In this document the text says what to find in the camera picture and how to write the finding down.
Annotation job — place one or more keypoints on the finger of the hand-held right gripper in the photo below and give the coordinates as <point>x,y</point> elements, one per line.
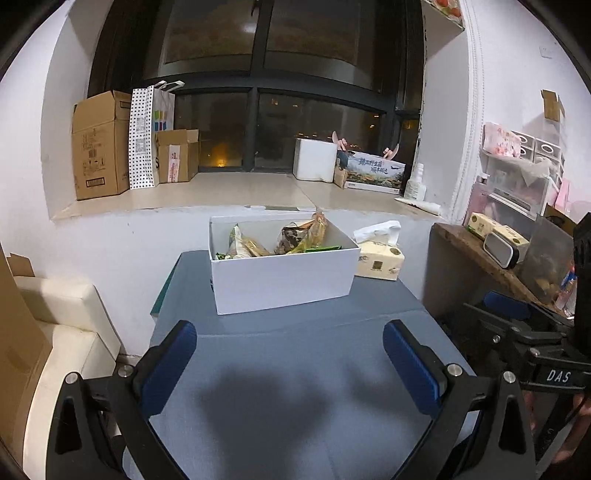
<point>505,303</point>
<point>498,334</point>

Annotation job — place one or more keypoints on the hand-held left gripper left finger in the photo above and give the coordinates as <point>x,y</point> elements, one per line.
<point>168,369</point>

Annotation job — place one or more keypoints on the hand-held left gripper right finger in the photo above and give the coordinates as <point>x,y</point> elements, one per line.
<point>413,369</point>

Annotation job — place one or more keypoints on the white cardboard box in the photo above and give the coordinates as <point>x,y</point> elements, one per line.
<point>281,281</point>

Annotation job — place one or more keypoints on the orange snack packet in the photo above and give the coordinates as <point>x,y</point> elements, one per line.
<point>256,247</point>

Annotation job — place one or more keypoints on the light green snack packet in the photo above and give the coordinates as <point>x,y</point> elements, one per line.
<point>323,248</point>

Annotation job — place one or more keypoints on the yellow snack packet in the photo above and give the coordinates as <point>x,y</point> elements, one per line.
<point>316,230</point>

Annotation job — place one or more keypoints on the dark patterned snack packet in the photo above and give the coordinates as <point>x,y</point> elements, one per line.
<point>291,237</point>

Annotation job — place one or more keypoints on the white speaker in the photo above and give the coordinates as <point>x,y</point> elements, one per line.
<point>501,251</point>

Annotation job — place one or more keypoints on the clear plastic bag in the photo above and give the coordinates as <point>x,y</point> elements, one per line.
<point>547,258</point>

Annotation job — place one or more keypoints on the green yellow tissue pack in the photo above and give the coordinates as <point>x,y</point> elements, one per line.
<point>515,236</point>
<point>482,225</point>

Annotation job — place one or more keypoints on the wooden side table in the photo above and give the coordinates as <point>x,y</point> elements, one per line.
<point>461,249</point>

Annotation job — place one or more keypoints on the cream tissue pack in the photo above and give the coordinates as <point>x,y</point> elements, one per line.
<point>378,263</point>

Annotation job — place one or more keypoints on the white sofa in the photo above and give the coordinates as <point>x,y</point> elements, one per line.
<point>60,332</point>

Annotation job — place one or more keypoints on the grey folding table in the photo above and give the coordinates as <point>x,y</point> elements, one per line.
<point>295,350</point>

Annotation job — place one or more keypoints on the white tube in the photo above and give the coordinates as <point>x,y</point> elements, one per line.
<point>420,204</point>

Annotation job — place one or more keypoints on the white plastic bottle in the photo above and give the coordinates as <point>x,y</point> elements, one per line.
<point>415,187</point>

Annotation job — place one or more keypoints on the brown cardboard sheet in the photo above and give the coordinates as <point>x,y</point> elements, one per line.
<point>18,350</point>

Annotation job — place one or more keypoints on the white drawer organiser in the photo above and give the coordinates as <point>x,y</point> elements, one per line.
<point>545,148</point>

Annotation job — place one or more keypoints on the landscape printed carton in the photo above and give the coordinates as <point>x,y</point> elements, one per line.
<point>374,170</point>

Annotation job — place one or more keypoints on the pink fan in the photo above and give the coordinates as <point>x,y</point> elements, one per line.
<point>339,141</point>
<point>391,152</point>

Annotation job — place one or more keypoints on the small brown paper bag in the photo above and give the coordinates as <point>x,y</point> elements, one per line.
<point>340,179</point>

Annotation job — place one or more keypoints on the small open cardboard box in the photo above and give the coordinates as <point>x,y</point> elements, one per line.
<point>178,159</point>

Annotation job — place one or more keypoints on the white dotted paper bag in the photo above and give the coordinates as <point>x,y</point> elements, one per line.
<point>141,143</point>

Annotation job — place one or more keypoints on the large brown cardboard box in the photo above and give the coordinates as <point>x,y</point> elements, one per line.
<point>99,147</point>

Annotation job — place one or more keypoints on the white foam box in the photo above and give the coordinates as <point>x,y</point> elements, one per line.
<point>314,159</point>

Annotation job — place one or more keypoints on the cardboard piece on wall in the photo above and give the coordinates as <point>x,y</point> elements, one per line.
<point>551,105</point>

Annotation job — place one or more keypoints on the white wall socket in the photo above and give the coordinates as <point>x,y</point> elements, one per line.
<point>545,52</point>

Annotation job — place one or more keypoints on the black window frame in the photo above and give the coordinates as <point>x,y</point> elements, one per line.
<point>254,69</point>

